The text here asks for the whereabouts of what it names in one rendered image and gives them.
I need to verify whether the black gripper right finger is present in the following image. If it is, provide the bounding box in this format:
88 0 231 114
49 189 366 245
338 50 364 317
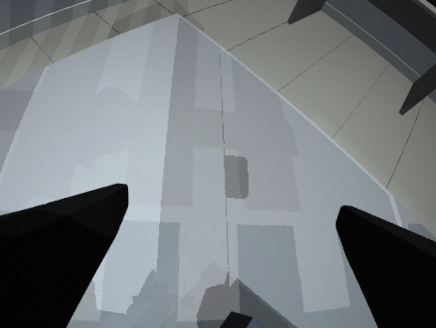
336 205 436 328

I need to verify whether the black open box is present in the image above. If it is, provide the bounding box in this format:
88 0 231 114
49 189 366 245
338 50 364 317
219 312 267 328

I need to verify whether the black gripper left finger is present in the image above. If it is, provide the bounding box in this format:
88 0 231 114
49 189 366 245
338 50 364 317
0 183 129 328

